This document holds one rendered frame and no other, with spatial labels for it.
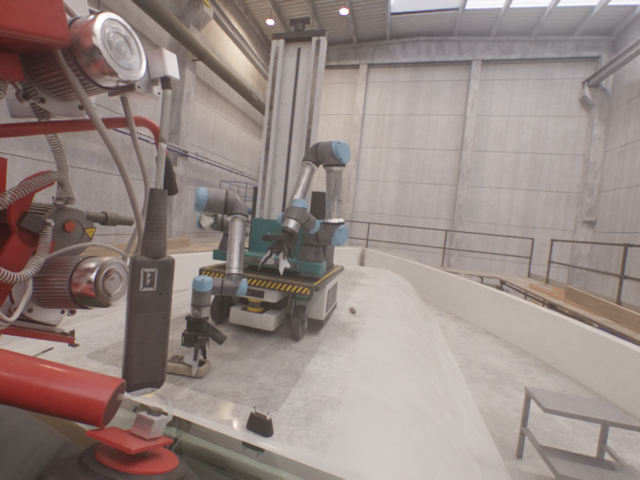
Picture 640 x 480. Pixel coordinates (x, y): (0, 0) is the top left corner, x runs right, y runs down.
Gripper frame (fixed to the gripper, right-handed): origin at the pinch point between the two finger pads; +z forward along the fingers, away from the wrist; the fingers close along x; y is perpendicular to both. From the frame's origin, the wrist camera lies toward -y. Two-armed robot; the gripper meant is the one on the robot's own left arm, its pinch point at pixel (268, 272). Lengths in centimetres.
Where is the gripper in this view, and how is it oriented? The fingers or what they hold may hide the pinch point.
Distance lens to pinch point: 132.7
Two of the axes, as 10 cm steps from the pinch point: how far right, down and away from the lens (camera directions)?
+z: -3.6, 8.9, -2.8
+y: 6.4, 4.5, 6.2
